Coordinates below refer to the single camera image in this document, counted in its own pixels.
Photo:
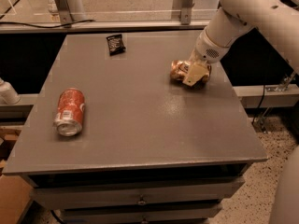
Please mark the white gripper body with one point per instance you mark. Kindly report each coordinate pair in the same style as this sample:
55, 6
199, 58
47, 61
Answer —
207, 50

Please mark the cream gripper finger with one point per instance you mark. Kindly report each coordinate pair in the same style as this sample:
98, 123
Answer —
195, 58
197, 72

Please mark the orange patterned soda can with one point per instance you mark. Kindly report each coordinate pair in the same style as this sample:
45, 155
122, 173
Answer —
179, 70

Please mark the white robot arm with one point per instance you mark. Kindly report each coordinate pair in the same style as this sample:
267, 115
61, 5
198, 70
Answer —
279, 25

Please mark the red soda can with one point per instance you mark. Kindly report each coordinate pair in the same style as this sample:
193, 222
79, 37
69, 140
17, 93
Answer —
70, 112

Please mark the black snack packet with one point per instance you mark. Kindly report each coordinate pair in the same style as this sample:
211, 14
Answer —
115, 44

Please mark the grey drawer cabinet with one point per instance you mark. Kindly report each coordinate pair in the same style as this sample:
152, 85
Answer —
151, 151

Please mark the white pipe at left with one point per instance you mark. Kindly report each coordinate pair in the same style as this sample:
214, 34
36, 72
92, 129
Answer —
8, 93

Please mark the brown cardboard box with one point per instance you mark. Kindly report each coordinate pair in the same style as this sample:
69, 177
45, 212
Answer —
14, 191

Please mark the grey metal post bracket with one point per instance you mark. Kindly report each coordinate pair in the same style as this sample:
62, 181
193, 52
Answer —
64, 12
182, 11

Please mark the grey metal rail frame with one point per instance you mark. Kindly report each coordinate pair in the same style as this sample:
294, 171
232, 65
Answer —
90, 26

